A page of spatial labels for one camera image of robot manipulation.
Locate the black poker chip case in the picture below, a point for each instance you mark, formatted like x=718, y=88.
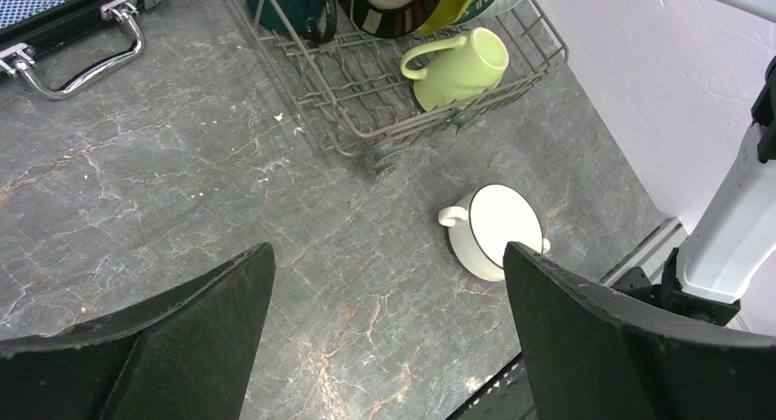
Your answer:
x=31, y=29

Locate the dark green mug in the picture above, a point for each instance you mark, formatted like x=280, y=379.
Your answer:
x=312, y=20

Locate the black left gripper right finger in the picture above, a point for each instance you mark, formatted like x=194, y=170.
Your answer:
x=592, y=352

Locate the green scalloped plate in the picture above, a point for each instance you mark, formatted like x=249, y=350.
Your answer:
x=446, y=13

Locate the white two-handled soup cup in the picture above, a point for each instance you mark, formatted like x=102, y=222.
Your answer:
x=480, y=225

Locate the light green mug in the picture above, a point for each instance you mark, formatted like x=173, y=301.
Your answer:
x=454, y=69

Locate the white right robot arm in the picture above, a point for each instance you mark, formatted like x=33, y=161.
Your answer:
x=705, y=277

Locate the grey wire dish rack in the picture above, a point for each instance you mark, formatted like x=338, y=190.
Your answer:
x=352, y=97

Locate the dark striped plate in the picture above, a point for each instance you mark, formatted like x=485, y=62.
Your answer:
x=389, y=18

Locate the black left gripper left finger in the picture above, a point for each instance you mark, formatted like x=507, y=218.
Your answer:
x=186, y=353

